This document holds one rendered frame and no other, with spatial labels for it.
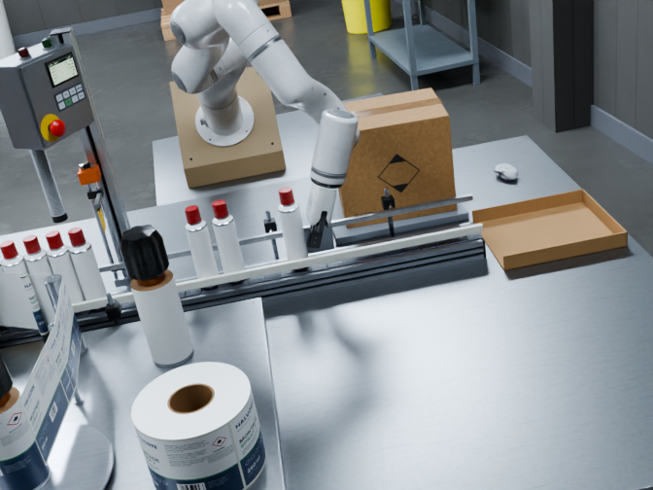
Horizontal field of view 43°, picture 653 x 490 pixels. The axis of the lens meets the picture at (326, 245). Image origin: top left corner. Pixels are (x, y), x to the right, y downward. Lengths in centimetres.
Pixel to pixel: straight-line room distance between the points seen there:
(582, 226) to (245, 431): 112
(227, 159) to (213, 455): 149
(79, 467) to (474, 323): 85
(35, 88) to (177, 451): 88
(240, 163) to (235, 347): 104
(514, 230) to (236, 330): 77
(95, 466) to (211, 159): 137
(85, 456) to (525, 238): 116
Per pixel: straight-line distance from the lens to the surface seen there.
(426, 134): 216
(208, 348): 181
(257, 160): 272
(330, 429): 161
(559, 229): 217
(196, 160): 273
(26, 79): 189
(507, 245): 211
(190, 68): 236
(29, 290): 192
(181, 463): 139
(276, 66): 188
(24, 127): 194
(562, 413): 160
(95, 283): 204
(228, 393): 142
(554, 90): 492
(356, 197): 220
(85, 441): 165
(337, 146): 188
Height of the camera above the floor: 186
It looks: 28 degrees down
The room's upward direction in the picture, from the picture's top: 10 degrees counter-clockwise
